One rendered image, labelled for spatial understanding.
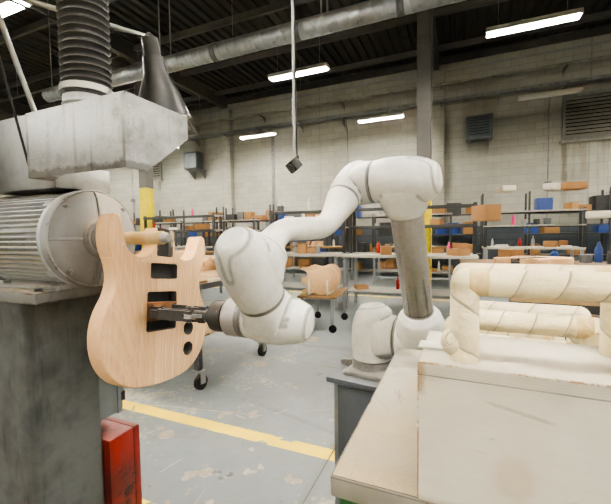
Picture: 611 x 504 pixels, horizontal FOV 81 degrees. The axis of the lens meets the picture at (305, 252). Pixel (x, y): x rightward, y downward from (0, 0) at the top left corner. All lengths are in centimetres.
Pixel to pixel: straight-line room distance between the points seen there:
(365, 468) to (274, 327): 31
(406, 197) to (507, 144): 1093
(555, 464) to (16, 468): 126
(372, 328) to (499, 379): 97
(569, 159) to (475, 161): 226
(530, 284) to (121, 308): 80
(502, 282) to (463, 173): 1134
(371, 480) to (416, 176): 76
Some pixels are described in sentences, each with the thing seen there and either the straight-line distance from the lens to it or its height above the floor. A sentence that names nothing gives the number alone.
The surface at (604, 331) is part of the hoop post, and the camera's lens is 57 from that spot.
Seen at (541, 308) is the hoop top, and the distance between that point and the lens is 71.
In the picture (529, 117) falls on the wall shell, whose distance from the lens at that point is 1218.
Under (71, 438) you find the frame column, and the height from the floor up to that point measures 68.
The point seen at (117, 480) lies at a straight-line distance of 148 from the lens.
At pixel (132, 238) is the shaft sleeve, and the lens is 97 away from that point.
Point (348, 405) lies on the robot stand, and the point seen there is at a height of 60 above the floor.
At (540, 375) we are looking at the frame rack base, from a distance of 47.
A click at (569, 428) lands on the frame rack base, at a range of 49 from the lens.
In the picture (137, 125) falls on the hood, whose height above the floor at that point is 147.
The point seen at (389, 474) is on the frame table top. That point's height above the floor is 93.
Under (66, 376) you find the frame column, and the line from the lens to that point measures 127.
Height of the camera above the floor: 126
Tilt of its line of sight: 3 degrees down
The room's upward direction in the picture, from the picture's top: 1 degrees counter-clockwise
